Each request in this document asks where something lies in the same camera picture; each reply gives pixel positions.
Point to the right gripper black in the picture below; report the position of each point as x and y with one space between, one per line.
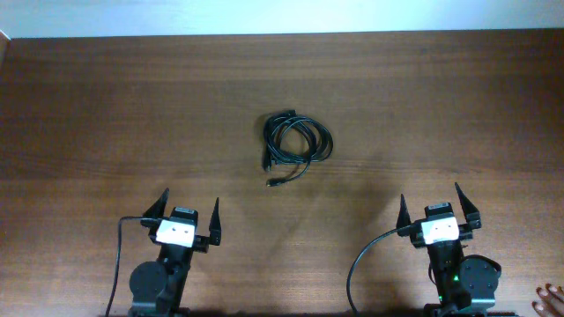
472 217

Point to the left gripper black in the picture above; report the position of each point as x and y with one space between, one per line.
215 231

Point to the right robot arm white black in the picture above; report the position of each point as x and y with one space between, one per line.
465 284

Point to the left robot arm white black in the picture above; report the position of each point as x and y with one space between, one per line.
157 286

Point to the person's hand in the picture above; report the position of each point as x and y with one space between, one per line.
549 302

